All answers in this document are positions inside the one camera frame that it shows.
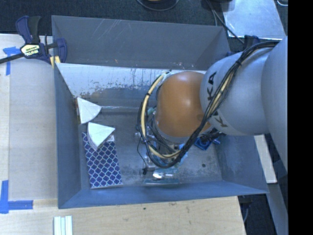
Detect blue block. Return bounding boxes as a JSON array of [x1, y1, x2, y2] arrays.
[[194, 133, 214, 152]]

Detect white quarter-round wedge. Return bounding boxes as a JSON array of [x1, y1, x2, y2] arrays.
[[76, 96, 102, 125], [87, 121, 116, 152]]

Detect grey metal bin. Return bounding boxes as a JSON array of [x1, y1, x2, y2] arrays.
[[51, 15, 270, 210]]

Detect pale wood board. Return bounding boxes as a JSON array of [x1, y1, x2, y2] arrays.
[[8, 59, 59, 201]]

